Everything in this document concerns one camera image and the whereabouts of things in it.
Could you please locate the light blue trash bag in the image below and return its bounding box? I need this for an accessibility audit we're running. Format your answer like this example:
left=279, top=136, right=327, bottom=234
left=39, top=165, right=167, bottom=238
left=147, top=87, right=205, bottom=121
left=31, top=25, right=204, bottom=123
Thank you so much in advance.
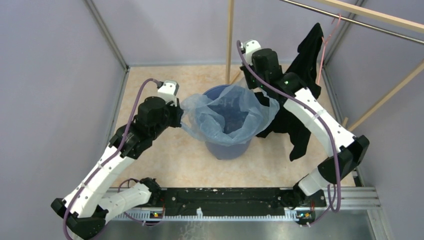
left=180, top=80, right=280, bottom=146

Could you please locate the blue plastic trash bin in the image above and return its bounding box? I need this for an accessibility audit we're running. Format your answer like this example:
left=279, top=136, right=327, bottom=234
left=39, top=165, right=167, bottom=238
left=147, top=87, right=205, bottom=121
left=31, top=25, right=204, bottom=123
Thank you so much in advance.
left=204, top=84, right=251, bottom=160

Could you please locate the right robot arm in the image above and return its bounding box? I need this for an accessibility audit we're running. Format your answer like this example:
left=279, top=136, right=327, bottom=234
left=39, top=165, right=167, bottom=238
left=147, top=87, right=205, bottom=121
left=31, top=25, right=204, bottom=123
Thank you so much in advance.
left=237, top=44, right=370, bottom=206

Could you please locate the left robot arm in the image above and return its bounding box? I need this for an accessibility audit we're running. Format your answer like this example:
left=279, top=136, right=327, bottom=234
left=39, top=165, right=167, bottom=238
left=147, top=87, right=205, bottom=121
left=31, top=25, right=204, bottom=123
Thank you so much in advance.
left=51, top=96, right=184, bottom=240

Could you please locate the black hanging garment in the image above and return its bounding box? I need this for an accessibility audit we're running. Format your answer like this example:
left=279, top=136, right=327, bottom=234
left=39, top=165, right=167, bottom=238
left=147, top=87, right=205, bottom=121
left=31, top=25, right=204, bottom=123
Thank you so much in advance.
left=255, top=22, right=325, bottom=163

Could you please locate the pink clothes hanger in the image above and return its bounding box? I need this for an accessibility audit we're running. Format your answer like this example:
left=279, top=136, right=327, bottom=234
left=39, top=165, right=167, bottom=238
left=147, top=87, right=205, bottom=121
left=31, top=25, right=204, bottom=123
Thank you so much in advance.
left=316, top=13, right=342, bottom=85

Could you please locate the metal hanging rod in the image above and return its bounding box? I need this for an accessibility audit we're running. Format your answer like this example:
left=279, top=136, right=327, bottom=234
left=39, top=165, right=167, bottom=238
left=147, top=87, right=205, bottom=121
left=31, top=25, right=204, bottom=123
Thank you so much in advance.
left=282, top=0, right=424, bottom=45

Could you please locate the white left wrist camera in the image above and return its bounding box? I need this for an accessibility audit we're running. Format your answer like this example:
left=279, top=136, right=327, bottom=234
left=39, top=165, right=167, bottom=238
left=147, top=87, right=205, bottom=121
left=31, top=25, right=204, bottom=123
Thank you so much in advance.
left=157, top=80, right=179, bottom=107

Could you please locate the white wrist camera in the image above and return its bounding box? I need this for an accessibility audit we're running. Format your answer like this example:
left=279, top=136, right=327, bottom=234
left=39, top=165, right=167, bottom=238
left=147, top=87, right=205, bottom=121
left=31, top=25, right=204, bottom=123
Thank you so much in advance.
left=240, top=39, right=262, bottom=65
left=157, top=80, right=179, bottom=107

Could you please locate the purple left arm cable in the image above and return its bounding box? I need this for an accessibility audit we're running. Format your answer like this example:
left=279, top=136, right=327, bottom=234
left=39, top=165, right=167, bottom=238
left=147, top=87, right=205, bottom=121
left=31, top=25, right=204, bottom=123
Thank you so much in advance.
left=62, top=78, right=163, bottom=240

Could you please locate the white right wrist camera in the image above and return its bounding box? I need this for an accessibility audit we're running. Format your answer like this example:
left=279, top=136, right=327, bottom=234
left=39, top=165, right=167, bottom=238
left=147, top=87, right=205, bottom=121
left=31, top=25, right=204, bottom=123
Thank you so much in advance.
left=240, top=39, right=262, bottom=65

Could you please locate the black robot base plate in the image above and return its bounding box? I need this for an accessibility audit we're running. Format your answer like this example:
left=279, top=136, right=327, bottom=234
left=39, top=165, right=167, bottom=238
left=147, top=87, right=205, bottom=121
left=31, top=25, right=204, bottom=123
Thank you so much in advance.
left=141, top=187, right=327, bottom=217

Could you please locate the white slotted cable duct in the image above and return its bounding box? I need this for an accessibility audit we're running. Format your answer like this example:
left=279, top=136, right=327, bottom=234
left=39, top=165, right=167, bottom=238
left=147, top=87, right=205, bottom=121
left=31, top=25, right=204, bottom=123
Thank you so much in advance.
left=113, top=208, right=299, bottom=222

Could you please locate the wooden clothes rack frame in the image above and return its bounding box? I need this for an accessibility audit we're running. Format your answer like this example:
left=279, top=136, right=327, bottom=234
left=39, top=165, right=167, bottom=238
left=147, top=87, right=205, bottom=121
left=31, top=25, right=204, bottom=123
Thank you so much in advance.
left=233, top=0, right=424, bottom=136

